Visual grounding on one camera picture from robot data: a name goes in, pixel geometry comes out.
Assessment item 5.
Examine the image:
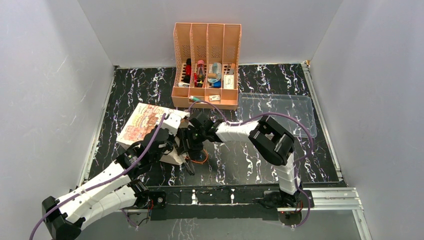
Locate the aluminium right side rail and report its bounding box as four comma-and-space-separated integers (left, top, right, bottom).
301, 60, 344, 182

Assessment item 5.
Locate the pink desk file organizer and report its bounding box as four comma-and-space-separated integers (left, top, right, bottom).
171, 22, 242, 110

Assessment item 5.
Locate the green marker pen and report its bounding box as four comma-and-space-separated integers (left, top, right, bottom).
188, 95, 204, 103

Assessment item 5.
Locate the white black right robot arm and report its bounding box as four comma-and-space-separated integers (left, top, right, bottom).
176, 112, 302, 208

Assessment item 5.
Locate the small white card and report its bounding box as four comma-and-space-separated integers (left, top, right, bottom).
208, 94, 221, 102

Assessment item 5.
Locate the clear plastic tray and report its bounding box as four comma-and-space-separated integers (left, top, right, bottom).
236, 92, 317, 138

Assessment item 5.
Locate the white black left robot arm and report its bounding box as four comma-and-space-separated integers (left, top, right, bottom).
42, 126, 178, 240

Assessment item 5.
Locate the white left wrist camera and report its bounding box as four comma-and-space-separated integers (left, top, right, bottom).
160, 111, 190, 136

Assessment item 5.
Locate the white small box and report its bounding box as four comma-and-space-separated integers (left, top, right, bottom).
222, 74, 235, 89

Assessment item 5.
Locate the pink capped clear bottle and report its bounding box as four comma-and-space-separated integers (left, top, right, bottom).
195, 60, 206, 88

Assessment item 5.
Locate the printed paper bag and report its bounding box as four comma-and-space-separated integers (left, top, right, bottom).
116, 103, 209, 170

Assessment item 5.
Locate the aluminium front frame rail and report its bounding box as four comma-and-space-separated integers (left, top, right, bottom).
79, 187, 365, 213

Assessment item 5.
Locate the red black bottle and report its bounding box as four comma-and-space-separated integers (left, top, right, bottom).
182, 58, 192, 84

